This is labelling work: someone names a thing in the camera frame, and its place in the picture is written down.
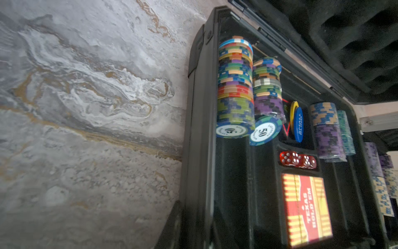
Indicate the dark grey poker case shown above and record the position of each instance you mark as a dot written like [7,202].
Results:
[231,193]

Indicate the silver aluminium poker case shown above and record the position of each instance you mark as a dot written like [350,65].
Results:
[382,130]

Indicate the multicolour chip stack outer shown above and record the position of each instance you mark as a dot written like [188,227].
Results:
[235,95]

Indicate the multicolour chip stack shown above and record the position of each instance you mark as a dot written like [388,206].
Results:
[235,95]
[268,101]

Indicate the multicolour chip stack inner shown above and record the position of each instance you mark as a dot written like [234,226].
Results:
[268,101]

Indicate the red dice row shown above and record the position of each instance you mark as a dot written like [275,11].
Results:
[293,159]

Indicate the blue yellow dealer buttons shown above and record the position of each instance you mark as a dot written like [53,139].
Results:
[297,121]

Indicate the red yellow card deck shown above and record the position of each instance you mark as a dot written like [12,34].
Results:
[307,213]

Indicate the teal chip stack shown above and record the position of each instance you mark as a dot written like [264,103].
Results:
[346,133]

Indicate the purple chip stack right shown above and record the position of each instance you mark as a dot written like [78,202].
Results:
[390,176]

